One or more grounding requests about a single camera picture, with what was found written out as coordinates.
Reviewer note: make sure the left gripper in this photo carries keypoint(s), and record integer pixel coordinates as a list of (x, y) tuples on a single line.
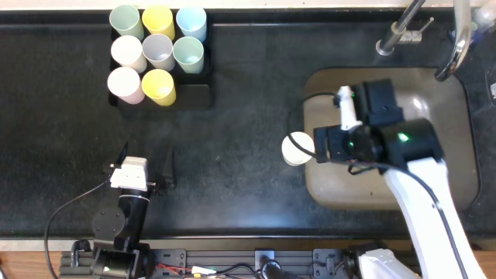
[(159, 186)]

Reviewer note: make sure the yellow cup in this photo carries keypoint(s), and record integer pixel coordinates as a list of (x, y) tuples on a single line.
[(158, 20), (158, 85)]

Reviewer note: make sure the pink cup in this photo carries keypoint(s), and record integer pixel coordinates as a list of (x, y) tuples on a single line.
[(124, 82)]

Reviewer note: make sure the white cup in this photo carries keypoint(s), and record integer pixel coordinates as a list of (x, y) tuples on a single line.
[(127, 51), (302, 143)]

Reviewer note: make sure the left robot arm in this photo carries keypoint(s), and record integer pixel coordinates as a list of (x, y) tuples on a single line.
[(131, 217)]

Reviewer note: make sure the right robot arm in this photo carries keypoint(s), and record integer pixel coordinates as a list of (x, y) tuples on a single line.
[(426, 217)]

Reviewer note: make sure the black tray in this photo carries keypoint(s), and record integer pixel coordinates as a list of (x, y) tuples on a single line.
[(193, 95)]

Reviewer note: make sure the grey cup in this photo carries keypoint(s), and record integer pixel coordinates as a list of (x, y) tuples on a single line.
[(158, 49)]

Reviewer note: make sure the green cup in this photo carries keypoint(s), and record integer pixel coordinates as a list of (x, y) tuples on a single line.
[(126, 20), (188, 52)]

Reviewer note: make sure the blue cup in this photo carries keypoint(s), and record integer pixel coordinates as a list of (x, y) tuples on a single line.
[(191, 22)]

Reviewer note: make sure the steel sink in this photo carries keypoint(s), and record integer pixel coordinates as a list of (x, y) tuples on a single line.
[(341, 186)]

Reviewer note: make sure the steel tap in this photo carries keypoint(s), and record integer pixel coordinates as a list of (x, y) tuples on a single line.
[(463, 38)]

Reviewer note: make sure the blue soap bottle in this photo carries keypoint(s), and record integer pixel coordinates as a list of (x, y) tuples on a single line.
[(478, 36)]

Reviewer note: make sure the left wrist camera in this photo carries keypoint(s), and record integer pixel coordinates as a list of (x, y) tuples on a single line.
[(129, 174)]

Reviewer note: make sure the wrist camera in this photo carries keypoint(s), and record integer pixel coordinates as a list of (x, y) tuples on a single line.
[(129, 174), (347, 110)]

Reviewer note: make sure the mounting rail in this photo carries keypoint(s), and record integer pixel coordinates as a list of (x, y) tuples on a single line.
[(232, 259)]

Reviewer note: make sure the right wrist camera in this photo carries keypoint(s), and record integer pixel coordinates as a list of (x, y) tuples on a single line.
[(347, 110)]

